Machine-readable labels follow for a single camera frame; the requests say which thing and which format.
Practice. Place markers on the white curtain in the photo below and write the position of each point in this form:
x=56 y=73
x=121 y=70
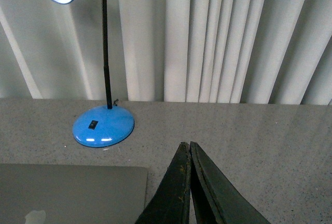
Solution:
x=217 y=51

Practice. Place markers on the blue desk lamp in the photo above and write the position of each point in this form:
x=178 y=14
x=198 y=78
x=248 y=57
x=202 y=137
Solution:
x=105 y=125

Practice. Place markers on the grey laptop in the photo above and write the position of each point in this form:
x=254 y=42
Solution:
x=37 y=193

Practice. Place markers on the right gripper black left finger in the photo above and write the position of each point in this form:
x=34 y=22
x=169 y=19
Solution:
x=171 y=202

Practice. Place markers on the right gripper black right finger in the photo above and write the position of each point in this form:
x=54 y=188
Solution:
x=215 y=199

